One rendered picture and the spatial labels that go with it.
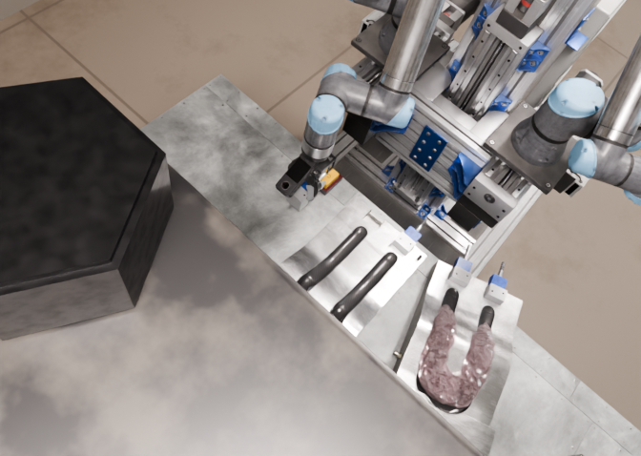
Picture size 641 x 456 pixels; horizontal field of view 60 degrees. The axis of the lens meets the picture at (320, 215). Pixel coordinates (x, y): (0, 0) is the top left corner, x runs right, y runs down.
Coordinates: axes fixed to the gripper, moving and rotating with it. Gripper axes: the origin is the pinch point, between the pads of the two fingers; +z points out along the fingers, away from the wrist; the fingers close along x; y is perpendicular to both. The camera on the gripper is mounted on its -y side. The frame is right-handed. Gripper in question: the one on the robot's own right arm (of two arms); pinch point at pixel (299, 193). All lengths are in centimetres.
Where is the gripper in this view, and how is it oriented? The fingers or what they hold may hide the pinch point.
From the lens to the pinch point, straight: 149.6
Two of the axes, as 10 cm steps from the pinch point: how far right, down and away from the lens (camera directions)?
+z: -1.6, 4.5, 8.8
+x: -7.4, -6.5, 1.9
